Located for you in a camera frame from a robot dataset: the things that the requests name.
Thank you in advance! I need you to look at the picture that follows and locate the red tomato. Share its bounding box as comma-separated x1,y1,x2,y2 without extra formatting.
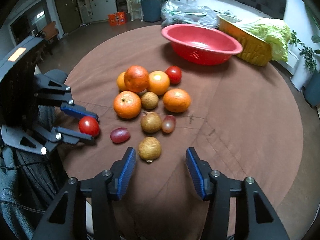
165,66,182,85
78,116,100,137

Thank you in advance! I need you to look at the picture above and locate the red grape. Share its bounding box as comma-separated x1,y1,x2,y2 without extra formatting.
162,115,176,133
110,127,131,144

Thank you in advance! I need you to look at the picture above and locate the brown longan front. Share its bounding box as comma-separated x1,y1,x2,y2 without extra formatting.
138,137,162,163

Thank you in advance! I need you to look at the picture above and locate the brown longan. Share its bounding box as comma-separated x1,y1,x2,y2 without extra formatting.
138,137,162,163
141,92,159,109
140,112,162,133

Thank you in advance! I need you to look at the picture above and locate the small orange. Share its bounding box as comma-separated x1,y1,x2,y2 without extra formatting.
116,72,127,91

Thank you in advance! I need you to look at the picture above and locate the dark orange top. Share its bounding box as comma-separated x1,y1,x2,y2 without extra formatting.
124,65,149,93

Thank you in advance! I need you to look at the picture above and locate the light orange round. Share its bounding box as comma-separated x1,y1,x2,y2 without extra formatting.
147,70,170,95

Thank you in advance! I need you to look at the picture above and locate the person dark grey clothing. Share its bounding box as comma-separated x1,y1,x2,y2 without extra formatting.
0,69,89,240

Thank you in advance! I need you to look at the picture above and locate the brown round tablecloth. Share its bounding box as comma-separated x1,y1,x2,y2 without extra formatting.
59,25,303,239

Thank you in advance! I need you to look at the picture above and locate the brown door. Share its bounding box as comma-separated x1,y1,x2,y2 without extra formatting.
54,0,82,34

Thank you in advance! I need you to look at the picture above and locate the red plastic basin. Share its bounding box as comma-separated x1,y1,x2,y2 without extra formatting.
161,24,243,66

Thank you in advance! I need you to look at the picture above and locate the plastic bag of vegetables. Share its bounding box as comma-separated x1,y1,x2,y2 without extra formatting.
161,0,217,29

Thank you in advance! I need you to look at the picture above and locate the napa cabbage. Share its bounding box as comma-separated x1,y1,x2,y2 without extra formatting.
235,17,291,62

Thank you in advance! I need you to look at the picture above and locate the black cable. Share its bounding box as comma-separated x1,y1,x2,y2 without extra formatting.
0,160,48,214

